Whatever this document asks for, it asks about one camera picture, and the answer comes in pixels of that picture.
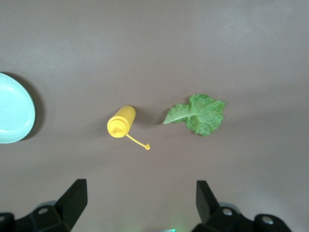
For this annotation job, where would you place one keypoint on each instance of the yellow mustard squeeze bottle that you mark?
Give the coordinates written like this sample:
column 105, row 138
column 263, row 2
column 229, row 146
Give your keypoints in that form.
column 123, row 118

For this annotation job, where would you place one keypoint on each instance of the green lettuce leaf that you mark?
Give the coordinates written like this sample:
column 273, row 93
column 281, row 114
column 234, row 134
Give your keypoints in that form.
column 202, row 116

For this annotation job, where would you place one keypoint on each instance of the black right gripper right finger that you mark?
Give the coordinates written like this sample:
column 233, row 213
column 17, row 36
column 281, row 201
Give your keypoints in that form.
column 217, row 220

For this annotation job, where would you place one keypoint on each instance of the mint green plate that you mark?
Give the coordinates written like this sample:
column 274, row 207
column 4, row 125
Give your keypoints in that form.
column 14, row 111

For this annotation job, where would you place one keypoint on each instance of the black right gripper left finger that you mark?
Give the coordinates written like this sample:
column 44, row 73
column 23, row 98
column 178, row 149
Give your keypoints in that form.
column 60, row 217

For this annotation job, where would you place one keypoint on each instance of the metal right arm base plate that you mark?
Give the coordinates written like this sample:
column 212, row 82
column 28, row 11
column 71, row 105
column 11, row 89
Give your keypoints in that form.
column 170, row 230

